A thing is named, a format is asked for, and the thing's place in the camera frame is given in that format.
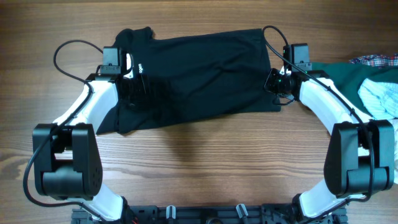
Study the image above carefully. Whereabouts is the black polo shirt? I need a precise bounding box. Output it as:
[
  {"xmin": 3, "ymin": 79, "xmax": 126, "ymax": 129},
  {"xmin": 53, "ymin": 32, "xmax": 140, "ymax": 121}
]
[{"xmin": 97, "ymin": 27, "xmax": 281, "ymax": 134}]

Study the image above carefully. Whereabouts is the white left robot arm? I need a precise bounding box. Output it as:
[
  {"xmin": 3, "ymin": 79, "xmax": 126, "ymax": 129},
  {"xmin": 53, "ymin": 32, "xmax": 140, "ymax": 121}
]
[{"xmin": 23, "ymin": 74, "xmax": 157, "ymax": 223}]

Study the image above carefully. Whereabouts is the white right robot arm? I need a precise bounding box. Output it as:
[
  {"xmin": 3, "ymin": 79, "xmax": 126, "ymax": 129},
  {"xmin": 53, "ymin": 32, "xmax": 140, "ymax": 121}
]
[{"xmin": 264, "ymin": 68, "xmax": 395, "ymax": 223}]

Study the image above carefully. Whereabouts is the green garment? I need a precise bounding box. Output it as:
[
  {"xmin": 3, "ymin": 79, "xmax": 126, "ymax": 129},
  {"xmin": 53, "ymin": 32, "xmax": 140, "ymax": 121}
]
[{"xmin": 312, "ymin": 62, "xmax": 397, "ymax": 115}]

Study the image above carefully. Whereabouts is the light blue striped shirt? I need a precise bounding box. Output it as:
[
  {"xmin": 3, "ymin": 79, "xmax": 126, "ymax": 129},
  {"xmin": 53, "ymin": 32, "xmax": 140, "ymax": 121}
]
[{"xmin": 358, "ymin": 78, "xmax": 397, "ymax": 120}]

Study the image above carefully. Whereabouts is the red plaid shirt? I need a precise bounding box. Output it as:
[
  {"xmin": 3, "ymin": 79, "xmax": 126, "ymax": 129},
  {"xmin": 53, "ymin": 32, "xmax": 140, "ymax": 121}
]
[{"xmin": 349, "ymin": 54, "xmax": 397, "ymax": 68}]

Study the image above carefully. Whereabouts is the beige cream garment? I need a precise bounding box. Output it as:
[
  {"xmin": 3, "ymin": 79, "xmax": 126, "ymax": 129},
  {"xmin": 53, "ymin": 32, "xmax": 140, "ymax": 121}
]
[{"xmin": 389, "ymin": 119, "xmax": 398, "ymax": 184}]

